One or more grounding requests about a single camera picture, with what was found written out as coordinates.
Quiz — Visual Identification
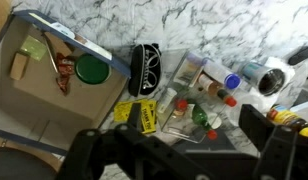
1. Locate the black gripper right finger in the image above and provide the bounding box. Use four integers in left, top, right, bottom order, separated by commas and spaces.
238, 103, 308, 180

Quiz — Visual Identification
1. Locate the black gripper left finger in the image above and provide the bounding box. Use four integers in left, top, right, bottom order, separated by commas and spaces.
56, 102, 216, 180

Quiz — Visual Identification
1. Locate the red sachet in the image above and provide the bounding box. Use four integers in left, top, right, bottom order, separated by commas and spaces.
55, 74, 72, 97
55, 53, 77, 78

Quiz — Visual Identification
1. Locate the clear rectangular container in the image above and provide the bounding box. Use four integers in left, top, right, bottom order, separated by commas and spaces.
158, 49, 235, 145

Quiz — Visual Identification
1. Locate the blue cardboard shoe box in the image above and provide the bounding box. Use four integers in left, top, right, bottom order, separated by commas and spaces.
0, 9, 132, 158

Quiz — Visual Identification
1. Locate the small brown cardboard box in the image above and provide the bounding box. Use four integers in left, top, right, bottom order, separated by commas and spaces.
8, 51, 31, 82

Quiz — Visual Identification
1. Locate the green sachet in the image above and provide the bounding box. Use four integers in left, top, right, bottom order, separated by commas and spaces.
19, 34, 48, 62

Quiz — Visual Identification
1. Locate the dark bottle yellow label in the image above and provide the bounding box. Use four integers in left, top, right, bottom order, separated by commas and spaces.
266, 103, 308, 133

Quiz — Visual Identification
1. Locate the yellow thank you bag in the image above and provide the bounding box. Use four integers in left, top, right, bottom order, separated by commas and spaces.
113, 98, 158, 135

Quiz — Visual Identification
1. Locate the white pill bottle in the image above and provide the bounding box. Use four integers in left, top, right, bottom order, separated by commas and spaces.
156, 87, 178, 114

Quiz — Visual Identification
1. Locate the small jar red lid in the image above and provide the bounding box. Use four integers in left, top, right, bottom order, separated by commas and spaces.
173, 98, 189, 118

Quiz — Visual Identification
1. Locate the small white round lid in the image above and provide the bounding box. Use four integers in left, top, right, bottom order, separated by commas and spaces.
207, 112, 223, 130

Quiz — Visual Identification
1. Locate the steel cup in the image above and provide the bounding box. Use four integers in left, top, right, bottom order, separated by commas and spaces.
241, 61, 287, 97

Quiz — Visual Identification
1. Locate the green bottle red cap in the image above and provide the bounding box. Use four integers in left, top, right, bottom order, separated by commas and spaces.
187, 98, 219, 141

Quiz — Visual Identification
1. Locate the green round lid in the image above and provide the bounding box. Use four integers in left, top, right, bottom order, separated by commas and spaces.
74, 53, 112, 85

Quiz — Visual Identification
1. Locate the black remote control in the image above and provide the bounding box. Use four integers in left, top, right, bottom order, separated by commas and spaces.
287, 44, 308, 67

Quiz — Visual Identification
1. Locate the blue capped bottle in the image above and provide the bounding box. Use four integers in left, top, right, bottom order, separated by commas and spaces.
197, 73, 238, 108

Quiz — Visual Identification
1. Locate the clear bottle blue cap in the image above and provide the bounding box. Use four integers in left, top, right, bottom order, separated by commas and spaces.
187, 52, 242, 90

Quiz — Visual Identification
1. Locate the dark round chair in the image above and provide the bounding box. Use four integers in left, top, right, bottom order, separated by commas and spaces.
0, 146, 59, 180

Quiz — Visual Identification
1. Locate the thin wooden stick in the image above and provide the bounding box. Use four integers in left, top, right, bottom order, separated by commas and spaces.
40, 32, 60, 74

